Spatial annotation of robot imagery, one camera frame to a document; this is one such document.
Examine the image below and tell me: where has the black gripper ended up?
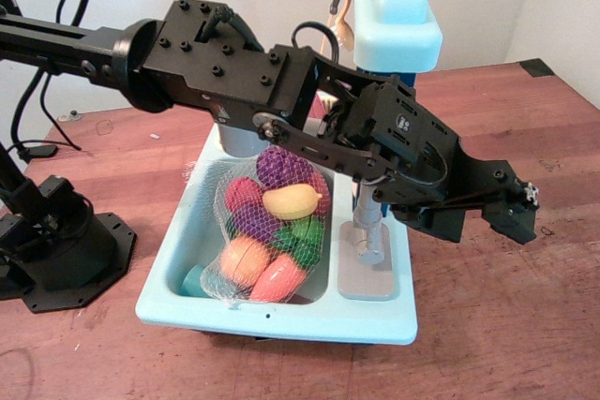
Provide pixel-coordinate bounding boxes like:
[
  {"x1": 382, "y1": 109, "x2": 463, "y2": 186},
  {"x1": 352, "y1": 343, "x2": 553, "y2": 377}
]
[{"x1": 322, "y1": 81, "x2": 540, "y2": 244}]

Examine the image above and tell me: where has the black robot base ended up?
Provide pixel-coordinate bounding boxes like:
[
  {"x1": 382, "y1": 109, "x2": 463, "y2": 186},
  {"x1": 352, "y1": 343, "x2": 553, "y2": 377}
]
[{"x1": 0, "y1": 141, "x2": 138, "y2": 315}]

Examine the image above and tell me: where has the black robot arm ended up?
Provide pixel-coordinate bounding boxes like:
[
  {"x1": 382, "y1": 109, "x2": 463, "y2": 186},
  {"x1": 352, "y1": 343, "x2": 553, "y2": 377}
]
[{"x1": 1, "y1": 0, "x2": 539, "y2": 244}]

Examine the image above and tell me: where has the grey toy faucet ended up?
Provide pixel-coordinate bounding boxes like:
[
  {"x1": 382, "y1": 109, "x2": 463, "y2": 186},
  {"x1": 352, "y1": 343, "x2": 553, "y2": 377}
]
[{"x1": 217, "y1": 121, "x2": 390, "y2": 270}]

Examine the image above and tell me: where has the light blue toy sink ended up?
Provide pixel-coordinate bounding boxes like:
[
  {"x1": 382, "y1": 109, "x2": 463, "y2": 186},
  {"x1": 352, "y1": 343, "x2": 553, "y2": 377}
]
[{"x1": 135, "y1": 129, "x2": 418, "y2": 345}]

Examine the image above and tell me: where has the black tape corner patch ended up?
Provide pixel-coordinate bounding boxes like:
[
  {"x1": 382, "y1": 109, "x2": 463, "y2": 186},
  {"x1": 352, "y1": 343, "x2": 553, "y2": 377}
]
[{"x1": 518, "y1": 58, "x2": 555, "y2": 78}]

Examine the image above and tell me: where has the blue toy sink back shelf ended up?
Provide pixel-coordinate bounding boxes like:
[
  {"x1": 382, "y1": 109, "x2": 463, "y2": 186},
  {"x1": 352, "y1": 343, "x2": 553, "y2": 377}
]
[{"x1": 352, "y1": 0, "x2": 443, "y2": 87}]

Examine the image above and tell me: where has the mesh bag of toy fruit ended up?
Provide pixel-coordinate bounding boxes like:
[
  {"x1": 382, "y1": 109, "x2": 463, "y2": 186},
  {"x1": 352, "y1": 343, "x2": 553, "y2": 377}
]
[{"x1": 183, "y1": 146, "x2": 331, "y2": 303}]

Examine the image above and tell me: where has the black cable with plug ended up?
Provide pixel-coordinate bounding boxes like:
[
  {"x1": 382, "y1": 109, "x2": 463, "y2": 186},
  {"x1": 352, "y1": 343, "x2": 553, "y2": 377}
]
[{"x1": 8, "y1": 67, "x2": 83, "y2": 161}]

